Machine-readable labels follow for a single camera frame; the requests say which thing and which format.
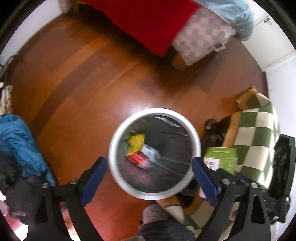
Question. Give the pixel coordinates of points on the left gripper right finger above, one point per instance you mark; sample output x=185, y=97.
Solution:
x=222, y=190

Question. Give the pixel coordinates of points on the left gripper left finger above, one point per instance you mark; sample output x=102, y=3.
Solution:
x=47, y=222

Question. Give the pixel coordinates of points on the green cardboard box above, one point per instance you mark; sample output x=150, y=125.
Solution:
x=221, y=157

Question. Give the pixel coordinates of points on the yellow snack wrapper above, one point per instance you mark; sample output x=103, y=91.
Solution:
x=135, y=143

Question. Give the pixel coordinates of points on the white round trash bin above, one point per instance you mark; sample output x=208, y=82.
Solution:
x=171, y=142

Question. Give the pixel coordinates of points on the green white checkered tablecloth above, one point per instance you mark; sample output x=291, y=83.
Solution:
x=253, y=132

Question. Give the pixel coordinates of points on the red wrapper in bin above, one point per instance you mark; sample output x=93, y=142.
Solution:
x=140, y=160

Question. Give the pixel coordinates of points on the blue jacket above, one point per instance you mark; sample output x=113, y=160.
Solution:
x=17, y=140

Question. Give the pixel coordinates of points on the white door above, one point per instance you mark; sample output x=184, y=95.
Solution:
x=268, y=44

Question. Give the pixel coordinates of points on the checkered pink grey mattress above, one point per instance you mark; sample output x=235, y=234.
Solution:
x=205, y=32

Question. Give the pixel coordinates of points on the light blue blanket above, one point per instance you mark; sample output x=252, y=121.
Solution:
x=236, y=13

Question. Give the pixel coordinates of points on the red bed sheet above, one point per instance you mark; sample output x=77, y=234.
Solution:
x=154, y=23

